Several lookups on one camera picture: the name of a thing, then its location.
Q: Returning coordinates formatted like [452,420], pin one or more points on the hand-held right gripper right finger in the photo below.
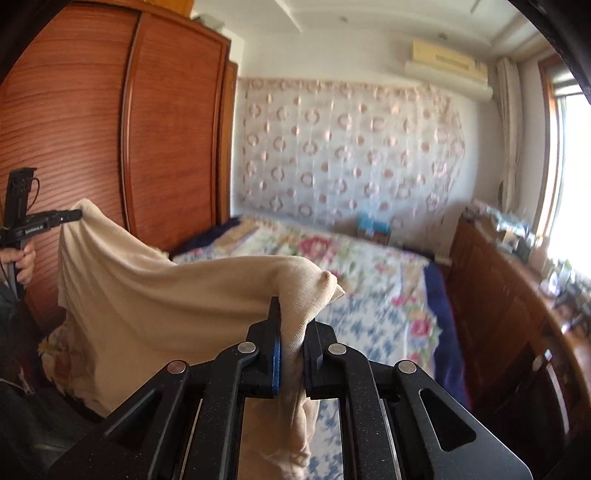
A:
[323,364]

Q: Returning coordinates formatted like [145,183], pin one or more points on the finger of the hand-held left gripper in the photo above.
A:
[67,215]

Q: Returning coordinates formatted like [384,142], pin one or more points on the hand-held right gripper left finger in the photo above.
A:
[275,369]

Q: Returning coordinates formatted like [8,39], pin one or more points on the beige printed t-shirt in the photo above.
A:
[152,314]

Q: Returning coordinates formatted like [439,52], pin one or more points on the person's left hand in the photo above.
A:
[25,263]

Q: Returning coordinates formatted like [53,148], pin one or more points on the pink floral blanket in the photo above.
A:
[323,249]

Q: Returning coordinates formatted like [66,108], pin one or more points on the navy bed cover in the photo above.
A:
[443,323]

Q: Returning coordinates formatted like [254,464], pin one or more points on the wooden slatted wardrobe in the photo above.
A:
[175,138]

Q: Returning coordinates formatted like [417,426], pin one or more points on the blue box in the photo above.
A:
[373,228]

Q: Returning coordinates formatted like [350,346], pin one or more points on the wooden cabinet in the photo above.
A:
[498,300]

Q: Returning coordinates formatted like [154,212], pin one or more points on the dark chair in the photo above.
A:
[531,406]

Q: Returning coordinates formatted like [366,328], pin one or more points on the grey box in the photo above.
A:
[198,19]

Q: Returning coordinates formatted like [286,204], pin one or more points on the pile of household clutter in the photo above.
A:
[521,235]

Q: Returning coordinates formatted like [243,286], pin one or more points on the white wrapped pipe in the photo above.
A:
[510,138]

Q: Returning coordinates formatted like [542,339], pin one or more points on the wooden framed window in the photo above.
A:
[572,184]

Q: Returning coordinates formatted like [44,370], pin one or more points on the cream air conditioner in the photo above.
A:
[448,64]

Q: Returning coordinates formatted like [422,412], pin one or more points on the sheer circle-patterned wall cloth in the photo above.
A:
[346,152]

